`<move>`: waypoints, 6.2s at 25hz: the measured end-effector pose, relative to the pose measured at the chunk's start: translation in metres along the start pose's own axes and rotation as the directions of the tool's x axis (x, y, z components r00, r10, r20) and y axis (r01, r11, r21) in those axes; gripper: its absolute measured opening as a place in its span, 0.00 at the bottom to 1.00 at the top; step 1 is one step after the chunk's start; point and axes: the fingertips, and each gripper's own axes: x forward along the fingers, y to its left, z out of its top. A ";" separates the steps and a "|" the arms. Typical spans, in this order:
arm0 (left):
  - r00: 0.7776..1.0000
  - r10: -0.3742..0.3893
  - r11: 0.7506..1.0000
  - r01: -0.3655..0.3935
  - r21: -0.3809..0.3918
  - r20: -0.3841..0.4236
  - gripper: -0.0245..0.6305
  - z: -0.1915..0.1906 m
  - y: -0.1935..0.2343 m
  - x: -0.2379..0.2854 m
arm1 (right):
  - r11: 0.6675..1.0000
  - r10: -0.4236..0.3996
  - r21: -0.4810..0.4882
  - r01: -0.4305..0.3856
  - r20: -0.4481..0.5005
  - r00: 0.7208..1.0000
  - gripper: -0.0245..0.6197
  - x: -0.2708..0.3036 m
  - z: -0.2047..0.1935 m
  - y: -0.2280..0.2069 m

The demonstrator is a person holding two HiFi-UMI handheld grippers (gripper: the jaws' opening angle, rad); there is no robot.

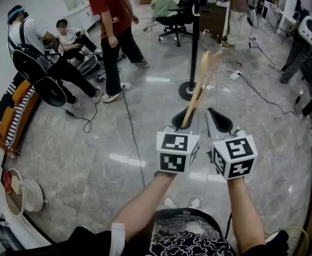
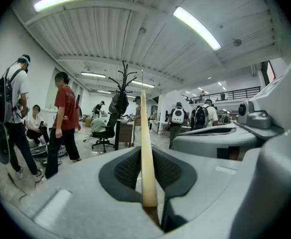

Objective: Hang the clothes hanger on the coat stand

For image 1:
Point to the grey open equipment case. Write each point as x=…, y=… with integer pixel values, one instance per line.
x=89, y=65

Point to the white round backpack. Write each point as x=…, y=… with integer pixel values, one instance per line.
x=310, y=29

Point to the person's right shoe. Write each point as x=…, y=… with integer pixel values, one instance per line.
x=193, y=203

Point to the red box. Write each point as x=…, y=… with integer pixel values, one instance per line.
x=6, y=181

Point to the wooden stick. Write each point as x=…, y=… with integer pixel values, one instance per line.
x=198, y=89

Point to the person's left forearm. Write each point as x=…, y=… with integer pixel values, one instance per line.
x=145, y=207

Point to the green garment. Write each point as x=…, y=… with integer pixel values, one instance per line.
x=163, y=5

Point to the person's black printed shirt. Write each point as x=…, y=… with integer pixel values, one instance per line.
x=187, y=236

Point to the white round tub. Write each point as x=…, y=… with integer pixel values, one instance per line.
x=13, y=207

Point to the black oval backpack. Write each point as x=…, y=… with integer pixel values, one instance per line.
x=30, y=63

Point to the brown wooden desk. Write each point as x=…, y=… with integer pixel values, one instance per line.
x=213, y=20

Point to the white round lid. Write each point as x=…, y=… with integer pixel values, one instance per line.
x=34, y=196

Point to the white power strip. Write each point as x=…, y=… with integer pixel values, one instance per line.
x=235, y=75
x=125, y=85

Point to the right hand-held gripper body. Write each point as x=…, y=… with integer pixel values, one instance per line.
x=235, y=156

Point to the red floor tape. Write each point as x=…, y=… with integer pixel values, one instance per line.
x=239, y=64

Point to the person's left shoe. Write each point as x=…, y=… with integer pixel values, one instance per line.
x=169, y=202

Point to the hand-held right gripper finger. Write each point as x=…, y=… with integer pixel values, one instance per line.
x=222, y=123
x=212, y=132

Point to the black coat rack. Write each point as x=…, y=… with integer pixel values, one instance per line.
x=194, y=49

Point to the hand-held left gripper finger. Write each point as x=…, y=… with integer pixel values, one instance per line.
x=179, y=119
x=195, y=121

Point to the person's shoe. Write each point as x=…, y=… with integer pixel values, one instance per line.
x=193, y=203
x=169, y=202

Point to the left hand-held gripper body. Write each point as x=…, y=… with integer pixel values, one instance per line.
x=171, y=153

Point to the white cabinet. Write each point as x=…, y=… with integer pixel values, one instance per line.
x=83, y=15

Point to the person's right forearm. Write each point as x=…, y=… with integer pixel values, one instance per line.
x=245, y=212

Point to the black office chair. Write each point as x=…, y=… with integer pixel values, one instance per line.
x=175, y=25

